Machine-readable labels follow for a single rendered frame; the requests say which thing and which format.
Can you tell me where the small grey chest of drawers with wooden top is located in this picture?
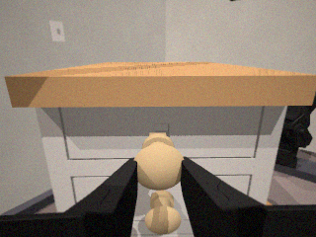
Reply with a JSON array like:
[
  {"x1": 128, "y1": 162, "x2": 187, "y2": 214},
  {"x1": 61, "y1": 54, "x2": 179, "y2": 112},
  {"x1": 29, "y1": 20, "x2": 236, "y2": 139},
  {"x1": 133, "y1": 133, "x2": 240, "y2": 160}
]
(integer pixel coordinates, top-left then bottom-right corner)
[{"x1": 4, "y1": 62, "x2": 316, "y2": 237}]

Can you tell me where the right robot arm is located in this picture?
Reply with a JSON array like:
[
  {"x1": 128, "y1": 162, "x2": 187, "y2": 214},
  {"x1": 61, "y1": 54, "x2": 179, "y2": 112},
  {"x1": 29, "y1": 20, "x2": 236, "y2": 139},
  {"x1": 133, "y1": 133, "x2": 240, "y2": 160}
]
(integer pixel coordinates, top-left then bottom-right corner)
[{"x1": 276, "y1": 93, "x2": 316, "y2": 169}]

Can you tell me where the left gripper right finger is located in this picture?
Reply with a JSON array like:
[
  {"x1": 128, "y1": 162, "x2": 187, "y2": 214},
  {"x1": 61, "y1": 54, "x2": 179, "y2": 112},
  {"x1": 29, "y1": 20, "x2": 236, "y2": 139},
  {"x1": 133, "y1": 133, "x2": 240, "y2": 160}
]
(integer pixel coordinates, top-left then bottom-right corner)
[{"x1": 181, "y1": 157, "x2": 316, "y2": 237}]

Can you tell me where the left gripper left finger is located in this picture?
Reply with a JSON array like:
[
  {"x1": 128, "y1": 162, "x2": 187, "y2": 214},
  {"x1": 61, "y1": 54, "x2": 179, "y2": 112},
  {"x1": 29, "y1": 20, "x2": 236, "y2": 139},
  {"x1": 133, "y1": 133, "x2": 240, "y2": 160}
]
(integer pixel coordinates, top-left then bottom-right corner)
[{"x1": 0, "y1": 158, "x2": 138, "y2": 237}]

